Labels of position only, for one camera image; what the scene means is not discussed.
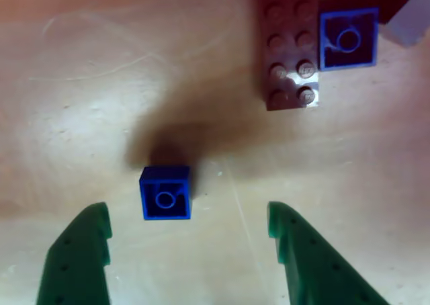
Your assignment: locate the brown lego plate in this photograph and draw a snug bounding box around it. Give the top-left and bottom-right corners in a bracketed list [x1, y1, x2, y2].
[258, 0, 320, 112]

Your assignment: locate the light grey lego brick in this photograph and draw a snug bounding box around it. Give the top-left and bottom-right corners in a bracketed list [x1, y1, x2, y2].
[382, 0, 430, 47]

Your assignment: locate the small blue lego brick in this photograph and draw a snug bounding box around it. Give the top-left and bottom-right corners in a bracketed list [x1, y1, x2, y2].
[138, 165, 191, 221]
[318, 6, 380, 73]

